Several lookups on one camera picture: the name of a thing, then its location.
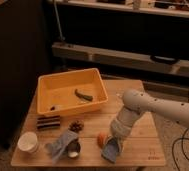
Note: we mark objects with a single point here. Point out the metal shelf rail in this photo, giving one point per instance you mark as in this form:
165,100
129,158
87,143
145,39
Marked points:
119,59

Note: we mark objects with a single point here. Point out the blue sponge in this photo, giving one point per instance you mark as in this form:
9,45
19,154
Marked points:
110,150

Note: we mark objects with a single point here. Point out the brown pine cone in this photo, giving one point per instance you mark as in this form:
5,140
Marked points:
76,126

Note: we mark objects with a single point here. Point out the upper wooden shelf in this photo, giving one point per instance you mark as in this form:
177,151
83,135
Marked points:
135,6

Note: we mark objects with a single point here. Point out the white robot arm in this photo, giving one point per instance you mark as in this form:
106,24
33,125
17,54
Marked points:
135,104

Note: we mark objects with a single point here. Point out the blue grey cloth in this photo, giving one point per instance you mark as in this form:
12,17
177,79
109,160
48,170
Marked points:
57,148

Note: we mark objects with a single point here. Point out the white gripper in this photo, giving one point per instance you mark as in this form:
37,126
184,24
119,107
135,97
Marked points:
121,126

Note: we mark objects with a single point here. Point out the black striped block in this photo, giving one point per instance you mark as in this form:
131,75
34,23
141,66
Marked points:
44,123

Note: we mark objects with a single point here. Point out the orange fruit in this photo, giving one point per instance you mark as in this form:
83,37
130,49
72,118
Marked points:
101,139

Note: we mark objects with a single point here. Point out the yellow plastic bin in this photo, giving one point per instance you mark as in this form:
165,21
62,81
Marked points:
58,90

